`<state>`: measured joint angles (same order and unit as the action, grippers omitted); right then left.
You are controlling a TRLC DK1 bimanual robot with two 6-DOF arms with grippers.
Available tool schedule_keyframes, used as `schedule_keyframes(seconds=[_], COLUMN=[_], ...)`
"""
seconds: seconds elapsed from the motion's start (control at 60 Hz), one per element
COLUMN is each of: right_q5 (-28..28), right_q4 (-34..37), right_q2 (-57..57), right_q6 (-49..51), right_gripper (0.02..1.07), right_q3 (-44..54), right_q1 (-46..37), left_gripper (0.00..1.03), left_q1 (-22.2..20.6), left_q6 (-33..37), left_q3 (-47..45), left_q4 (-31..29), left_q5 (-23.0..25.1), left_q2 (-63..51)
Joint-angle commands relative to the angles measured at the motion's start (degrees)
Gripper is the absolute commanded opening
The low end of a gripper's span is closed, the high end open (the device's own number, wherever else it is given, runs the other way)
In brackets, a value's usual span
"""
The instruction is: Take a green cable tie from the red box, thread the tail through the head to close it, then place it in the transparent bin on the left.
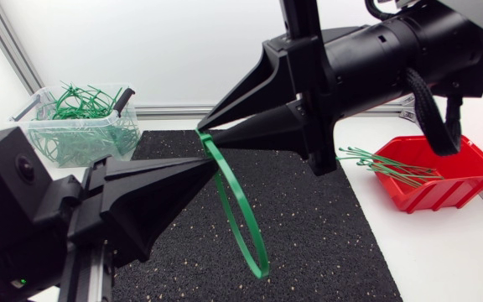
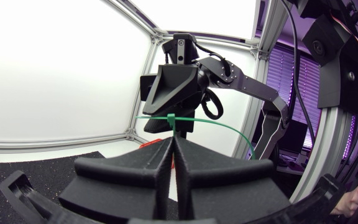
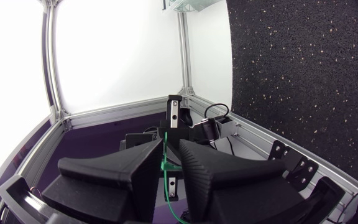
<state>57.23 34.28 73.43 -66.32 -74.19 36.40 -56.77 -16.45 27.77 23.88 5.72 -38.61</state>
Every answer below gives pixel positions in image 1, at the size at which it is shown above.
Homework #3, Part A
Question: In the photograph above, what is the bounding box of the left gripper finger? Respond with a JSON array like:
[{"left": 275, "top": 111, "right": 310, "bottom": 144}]
[
  {"left": 81, "top": 154, "right": 220, "bottom": 209},
  {"left": 100, "top": 164, "right": 220, "bottom": 268}
]

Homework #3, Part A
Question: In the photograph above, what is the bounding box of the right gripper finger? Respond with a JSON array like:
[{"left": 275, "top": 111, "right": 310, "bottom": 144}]
[
  {"left": 196, "top": 40, "right": 298, "bottom": 131},
  {"left": 210, "top": 102, "right": 310, "bottom": 160}
]

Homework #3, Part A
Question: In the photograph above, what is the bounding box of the green cable tie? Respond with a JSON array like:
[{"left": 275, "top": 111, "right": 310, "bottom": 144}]
[{"left": 195, "top": 128, "right": 271, "bottom": 280}]

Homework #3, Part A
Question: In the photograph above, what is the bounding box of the black braided cable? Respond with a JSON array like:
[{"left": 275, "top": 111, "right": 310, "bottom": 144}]
[{"left": 403, "top": 67, "right": 464, "bottom": 157}]

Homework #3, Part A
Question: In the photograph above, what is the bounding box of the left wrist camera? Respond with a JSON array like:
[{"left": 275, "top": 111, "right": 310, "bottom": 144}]
[{"left": 0, "top": 127, "right": 55, "bottom": 253}]

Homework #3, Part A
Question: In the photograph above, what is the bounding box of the clear plastic bin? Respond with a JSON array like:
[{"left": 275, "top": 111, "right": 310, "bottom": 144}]
[{"left": 9, "top": 82, "right": 143, "bottom": 169}]

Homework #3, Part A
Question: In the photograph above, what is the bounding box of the pile of green cable ties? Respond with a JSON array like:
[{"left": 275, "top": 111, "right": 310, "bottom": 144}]
[{"left": 27, "top": 82, "right": 141, "bottom": 167}]

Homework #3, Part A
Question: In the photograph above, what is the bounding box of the red plastic box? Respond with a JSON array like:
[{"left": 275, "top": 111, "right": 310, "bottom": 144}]
[{"left": 373, "top": 134, "right": 483, "bottom": 215}]

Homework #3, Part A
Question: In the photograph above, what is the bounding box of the bundle of green cable ties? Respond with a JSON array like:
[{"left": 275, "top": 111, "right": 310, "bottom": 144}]
[{"left": 335, "top": 146, "right": 444, "bottom": 189}]

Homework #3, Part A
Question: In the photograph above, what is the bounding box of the black speckled mat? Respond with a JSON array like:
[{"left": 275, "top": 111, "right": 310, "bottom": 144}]
[{"left": 110, "top": 129, "right": 404, "bottom": 302}]

